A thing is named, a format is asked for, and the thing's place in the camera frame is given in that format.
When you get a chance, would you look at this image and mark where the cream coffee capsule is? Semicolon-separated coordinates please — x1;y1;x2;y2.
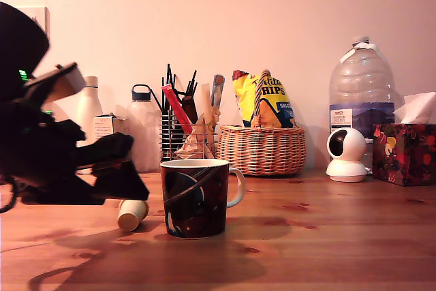
117;198;150;232

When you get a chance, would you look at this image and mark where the clear bottle with dark lid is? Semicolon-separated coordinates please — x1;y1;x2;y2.
126;84;163;173

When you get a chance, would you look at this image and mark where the white carton box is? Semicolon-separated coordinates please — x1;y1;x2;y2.
93;112;131;142

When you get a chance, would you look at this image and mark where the dark mug with planet print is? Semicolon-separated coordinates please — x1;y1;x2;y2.
159;158;247;240

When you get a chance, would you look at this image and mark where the crumpled beige paper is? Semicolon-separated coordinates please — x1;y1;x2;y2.
175;130;211;161

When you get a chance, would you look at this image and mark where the black straw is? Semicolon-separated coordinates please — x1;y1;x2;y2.
166;63;175;114
149;89;165;114
185;70;198;97

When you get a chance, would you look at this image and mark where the white insulated bottle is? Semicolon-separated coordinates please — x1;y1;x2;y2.
75;76;104;142

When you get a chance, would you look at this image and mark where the red stick packet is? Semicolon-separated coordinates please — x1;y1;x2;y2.
161;84;193;134

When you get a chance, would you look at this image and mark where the beige wooden stick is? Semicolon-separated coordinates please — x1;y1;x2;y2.
200;82;219;154

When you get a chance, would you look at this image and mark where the blue and orange packet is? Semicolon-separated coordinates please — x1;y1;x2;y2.
210;74;225;110

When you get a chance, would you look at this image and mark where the yellow tortilla chips bag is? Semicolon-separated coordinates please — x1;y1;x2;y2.
232;70;299;129

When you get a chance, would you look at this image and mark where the large clear water bottle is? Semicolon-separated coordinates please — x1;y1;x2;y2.
328;35;396;169

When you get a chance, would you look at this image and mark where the dark floral tissue box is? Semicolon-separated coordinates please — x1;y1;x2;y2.
372;123;436;187

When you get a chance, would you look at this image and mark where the white tissue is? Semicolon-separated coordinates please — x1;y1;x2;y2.
392;91;436;125

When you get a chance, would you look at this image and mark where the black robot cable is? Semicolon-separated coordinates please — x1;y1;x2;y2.
0;173;22;214

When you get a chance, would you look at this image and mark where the wire utensil holder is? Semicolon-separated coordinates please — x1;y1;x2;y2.
159;115;219;164

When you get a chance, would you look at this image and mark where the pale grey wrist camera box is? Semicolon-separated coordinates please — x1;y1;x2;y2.
25;62;87;104

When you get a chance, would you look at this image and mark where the wicker basket with handle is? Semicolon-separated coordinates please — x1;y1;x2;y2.
217;69;307;177

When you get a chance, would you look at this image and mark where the small white round camera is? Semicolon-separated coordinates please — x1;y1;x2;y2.
326;127;368;183

